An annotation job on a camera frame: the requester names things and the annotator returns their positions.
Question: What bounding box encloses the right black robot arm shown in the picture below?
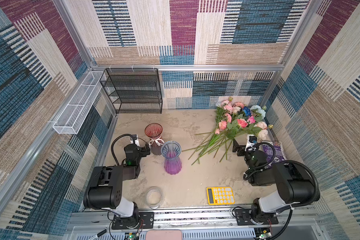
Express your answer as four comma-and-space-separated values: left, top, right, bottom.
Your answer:
233, 136, 320, 226

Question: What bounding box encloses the dark red glass vase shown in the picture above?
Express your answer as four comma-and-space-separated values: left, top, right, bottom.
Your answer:
145, 123, 165, 156

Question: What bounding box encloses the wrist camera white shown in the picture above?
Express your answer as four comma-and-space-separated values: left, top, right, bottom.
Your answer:
246, 135, 258, 151
130, 135, 140, 147

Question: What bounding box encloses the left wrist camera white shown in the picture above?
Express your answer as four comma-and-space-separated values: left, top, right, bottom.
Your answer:
130, 135, 140, 147

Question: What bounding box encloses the purple blue glass vase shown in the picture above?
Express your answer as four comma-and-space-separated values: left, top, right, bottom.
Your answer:
161, 141, 182, 175

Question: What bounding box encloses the purple packet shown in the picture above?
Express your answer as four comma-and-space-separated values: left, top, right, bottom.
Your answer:
262, 141, 287, 167

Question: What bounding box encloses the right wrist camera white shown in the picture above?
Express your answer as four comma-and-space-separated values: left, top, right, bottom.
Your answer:
246, 135, 258, 151

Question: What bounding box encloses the yellow calculator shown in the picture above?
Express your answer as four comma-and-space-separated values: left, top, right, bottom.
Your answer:
206, 187, 236, 206

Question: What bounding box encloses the white mesh wall basket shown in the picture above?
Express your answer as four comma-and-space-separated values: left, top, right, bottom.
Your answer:
53, 71, 103, 135

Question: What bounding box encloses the black wire shelf rack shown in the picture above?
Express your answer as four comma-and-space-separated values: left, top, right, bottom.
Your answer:
100, 68, 163, 114

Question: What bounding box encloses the pile of artificial flowers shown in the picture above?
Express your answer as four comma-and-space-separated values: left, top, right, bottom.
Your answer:
191, 97, 269, 164

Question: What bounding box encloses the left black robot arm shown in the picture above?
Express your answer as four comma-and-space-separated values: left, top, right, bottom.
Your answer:
83, 134, 151, 229

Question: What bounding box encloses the clear tape roll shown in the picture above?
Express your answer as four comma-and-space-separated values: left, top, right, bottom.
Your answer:
146, 187, 164, 210

